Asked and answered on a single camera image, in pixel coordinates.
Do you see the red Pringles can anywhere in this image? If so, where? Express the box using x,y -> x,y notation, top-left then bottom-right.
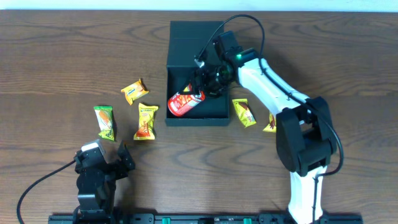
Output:
167,84 -> 205,117

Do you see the green wafer snack packet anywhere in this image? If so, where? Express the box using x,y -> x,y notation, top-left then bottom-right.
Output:
93,106 -> 114,141

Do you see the yellow-orange biscuit packet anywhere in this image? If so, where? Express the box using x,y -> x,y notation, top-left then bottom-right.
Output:
121,79 -> 149,105

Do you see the yellow Apollo chocolate packet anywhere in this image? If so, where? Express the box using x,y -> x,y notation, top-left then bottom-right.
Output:
263,113 -> 277,133

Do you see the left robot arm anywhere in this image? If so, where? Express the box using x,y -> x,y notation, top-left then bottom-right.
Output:
72,139 -> 135,223

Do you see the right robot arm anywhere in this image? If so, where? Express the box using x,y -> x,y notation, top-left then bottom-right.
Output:
195,31 -> 338,223

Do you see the yellow-red snack packet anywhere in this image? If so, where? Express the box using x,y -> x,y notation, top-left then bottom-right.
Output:
134,103 -> 159,140

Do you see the dark green open gift box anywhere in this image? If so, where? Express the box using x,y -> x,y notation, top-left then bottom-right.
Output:
165,21 -> 230,126

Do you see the yellow Apollo cake packet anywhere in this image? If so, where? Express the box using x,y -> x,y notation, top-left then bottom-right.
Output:
232,98 -> 257,128

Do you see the black mounting rail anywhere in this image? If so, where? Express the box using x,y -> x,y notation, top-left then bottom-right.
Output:
47,212 -> 364,224

